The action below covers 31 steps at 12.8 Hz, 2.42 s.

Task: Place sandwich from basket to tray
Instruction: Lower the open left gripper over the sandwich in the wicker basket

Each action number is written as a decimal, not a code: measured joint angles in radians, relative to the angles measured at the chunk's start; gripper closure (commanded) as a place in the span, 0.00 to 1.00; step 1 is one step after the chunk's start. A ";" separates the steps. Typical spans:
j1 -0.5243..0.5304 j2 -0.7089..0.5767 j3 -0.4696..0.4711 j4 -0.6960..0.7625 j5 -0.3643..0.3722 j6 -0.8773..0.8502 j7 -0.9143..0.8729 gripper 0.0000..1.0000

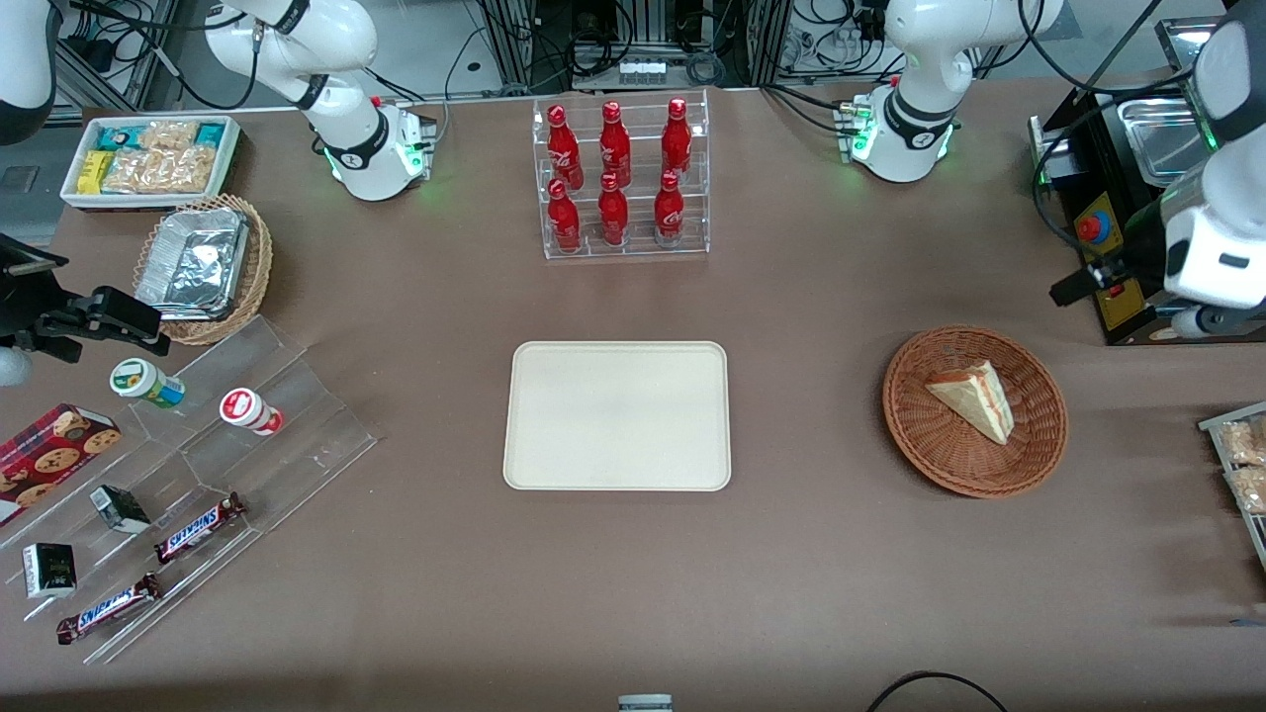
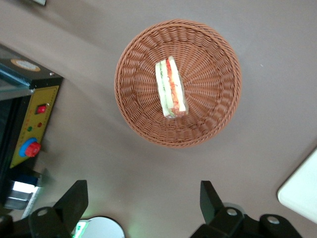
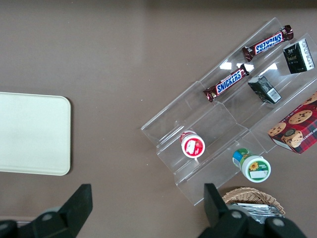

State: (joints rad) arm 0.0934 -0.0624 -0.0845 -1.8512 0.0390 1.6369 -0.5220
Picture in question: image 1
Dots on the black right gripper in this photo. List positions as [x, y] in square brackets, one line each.
[22, 306]

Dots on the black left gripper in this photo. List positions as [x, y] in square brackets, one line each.
[1137, 249]

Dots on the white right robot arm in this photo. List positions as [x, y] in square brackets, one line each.
[348, 138]

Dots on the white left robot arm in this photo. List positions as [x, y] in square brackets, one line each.
[918, 111]

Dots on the aluminium foil tray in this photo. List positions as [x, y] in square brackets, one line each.
[193, 262]

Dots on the triangular wrapped sandwich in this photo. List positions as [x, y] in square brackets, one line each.
[977, 398]

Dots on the light wicker basket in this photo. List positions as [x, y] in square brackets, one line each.
[255, 282]

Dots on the metal tray with snacks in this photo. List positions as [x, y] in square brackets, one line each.
[1215, 427]

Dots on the brown wicker basket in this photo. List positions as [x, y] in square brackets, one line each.
[940, 450]

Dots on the beige rectangular tray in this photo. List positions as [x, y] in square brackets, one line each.
[617, 415]

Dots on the green label yogurt cup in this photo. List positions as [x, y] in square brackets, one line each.
[146, 383]

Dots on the black machine with red button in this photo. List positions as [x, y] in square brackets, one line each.
[1098, 148]

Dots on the red tartan cookie box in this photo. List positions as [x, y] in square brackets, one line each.
[47, 462]

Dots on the yellow snack packet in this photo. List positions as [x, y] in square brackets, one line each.
[94, 171]

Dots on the clear cracker bag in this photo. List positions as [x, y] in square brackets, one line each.
[194, 169]
[138, 173]
[168, 134]

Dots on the stainless steel pan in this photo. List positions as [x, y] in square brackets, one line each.
[1159, 129]

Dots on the red label yogurt cup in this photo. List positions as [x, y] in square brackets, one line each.
[250, 410]

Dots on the teal snack packet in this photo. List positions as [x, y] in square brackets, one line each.
[210, 133]
[117, 136]

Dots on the small dark green carton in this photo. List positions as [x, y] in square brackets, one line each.
[120, 508]
[49, 571]

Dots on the white plastic snack bin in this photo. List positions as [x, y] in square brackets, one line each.
[229, 163]

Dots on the clear snack bag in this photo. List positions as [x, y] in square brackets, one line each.
[1250, 489]
[1246, 441]

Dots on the Snickers chocolate bar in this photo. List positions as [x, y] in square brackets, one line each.
[107, 608]
[199, 527]

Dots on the clear acrylic stepped stand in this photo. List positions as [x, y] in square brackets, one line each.
[99, 564]
[307, 435]

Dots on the red cola bottle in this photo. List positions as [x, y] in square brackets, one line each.
[613, 212]
[677, 140]
[564, 218]
[615, 146]
[670, 210]
[563, 146]

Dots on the clear acrylic bottle rack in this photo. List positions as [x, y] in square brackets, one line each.
[638, 247]

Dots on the white power strip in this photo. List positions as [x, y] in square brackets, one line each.
[643, 70]

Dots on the small grey device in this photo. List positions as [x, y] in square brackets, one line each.
[645, 704]

